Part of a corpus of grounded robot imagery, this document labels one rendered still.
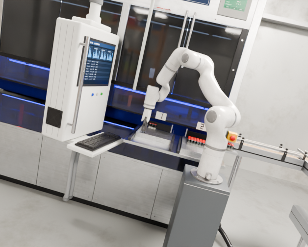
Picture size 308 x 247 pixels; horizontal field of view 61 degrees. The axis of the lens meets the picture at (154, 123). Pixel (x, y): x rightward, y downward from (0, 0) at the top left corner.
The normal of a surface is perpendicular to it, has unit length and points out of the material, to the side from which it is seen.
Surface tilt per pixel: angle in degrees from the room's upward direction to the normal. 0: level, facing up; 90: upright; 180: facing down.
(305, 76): 90
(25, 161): 90
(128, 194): 90
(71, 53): 90
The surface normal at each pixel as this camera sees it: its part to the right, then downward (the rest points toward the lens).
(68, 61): -0.33, 0.15
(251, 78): -0.12, 0.21
